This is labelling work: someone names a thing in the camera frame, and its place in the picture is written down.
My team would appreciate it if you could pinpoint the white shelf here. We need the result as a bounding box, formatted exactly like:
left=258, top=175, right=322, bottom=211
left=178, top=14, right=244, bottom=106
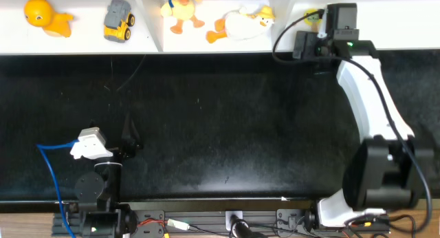
left=0, top=0, right=440, bottom=56

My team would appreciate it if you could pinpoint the mounting rail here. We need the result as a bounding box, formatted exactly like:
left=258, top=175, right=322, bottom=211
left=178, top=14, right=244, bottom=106
left=51, top=199, right=419, bottom=238

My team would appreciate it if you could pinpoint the yellow plush duck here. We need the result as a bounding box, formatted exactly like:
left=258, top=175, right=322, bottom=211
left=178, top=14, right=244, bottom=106
left=160, top=0, right=206, bottom=35

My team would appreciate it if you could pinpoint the white plush goose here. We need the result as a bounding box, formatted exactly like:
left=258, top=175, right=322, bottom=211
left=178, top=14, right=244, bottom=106
left=206, top=5, right=276, bottom=45

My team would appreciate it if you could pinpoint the grey and yellow toy truck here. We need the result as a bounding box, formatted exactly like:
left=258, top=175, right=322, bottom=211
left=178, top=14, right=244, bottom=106
left=103, top=0, right=136, bottom=43

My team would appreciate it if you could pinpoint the blue cable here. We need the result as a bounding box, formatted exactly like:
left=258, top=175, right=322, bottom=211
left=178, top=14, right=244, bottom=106
left=36, top=140, right=80, bottom=238

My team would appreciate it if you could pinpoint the black cable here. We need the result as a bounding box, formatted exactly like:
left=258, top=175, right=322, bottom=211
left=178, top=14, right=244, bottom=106
left=272, top=9, right=433, bottom=234

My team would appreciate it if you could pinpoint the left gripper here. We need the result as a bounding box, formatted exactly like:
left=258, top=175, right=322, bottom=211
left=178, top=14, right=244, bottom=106
left=111, top=111, right=142, bottom=160

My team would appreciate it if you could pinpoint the yellow rattle drum toy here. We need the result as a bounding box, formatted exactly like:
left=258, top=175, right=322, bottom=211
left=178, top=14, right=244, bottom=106
left=303, top=8, right=325, bottom=28

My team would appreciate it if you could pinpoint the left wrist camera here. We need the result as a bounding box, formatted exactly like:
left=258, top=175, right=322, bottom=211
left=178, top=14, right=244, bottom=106
left=69, top=127, right=114, bottom=160

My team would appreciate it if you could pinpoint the yellow rubber duck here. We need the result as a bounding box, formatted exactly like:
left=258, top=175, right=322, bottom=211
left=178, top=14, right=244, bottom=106
left=23, top=0, right=74, bottom=39

